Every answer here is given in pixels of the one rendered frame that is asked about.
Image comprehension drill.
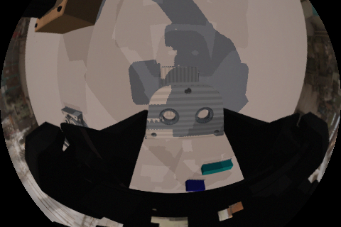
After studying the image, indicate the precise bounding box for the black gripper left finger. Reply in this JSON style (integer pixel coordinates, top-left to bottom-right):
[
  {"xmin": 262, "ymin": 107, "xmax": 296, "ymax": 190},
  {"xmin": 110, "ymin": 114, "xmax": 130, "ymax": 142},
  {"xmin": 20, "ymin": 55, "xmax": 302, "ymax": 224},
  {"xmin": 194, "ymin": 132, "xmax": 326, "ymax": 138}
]
[{"xmin": 60, "ymin": 110, "xmax": 148, "ymax": 188}]

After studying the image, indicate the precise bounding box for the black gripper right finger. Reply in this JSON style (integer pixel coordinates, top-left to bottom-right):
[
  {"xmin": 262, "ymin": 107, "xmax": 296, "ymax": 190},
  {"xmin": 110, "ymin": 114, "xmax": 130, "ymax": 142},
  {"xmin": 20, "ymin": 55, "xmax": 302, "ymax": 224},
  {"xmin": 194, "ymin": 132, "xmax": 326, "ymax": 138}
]
[{"xmin": 224, "ymin": 108, "xmax": 299, "ymax": 179}]

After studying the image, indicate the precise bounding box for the teal rectangular block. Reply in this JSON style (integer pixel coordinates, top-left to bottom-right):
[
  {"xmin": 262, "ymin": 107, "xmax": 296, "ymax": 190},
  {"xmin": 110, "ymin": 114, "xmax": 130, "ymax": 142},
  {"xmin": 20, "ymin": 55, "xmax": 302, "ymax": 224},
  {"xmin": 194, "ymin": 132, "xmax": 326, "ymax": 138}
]
[{"xmin": 201, "ymin": 160, "xmax": 233, "ymax": 175}]

